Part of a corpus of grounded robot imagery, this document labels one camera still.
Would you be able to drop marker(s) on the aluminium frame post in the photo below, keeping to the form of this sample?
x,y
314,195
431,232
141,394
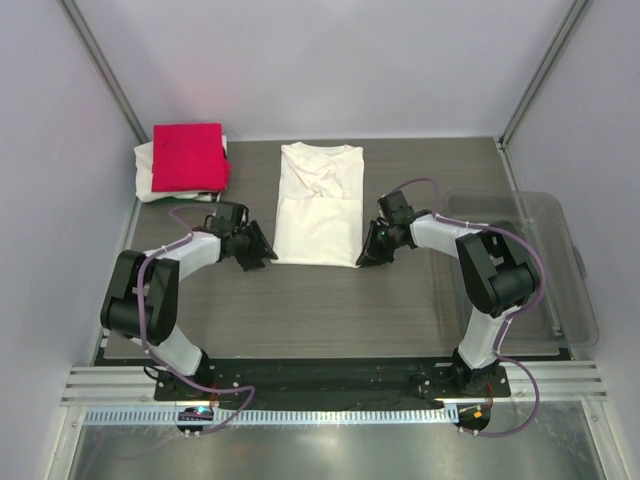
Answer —
x,y
559,41
99,60

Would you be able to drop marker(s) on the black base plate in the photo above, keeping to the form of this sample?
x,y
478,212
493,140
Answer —
x,y
431,378

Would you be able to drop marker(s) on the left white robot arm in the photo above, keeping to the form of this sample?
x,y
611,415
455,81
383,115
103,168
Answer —
x,y
141,301

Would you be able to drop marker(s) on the clear plastic bin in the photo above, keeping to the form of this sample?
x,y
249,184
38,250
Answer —
x,y
565,317

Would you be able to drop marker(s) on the left aluminium frame post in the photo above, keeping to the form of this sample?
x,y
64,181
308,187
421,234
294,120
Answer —
x,y
99,60

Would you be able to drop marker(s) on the aluminium front rail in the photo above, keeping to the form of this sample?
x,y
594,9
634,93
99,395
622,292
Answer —
x,y
112,386

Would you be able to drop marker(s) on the right aluminium frame post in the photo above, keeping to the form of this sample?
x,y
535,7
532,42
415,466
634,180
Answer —
x,y
559,41

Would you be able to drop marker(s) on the folded green t-shirt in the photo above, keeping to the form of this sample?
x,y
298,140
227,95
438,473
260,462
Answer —
x,y
206,197

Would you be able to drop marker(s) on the folded white t-shirt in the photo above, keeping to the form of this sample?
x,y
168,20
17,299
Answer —
x,y
144,176

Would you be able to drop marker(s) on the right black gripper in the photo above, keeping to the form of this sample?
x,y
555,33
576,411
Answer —
x,y
372,256

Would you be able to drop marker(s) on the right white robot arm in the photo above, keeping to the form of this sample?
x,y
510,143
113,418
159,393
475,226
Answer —
x,y
500,273

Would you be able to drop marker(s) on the folded pink t-shirt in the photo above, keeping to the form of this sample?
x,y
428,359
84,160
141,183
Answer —
x,y
189,158

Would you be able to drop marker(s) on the white Coca-Cola t-shirt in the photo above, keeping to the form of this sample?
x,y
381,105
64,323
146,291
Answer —
x,y
319,214

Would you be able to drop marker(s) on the white slotted cable duct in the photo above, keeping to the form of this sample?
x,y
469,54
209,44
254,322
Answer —
x,y
200,416

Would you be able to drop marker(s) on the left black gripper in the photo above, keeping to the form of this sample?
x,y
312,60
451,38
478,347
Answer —
x,y
259,250

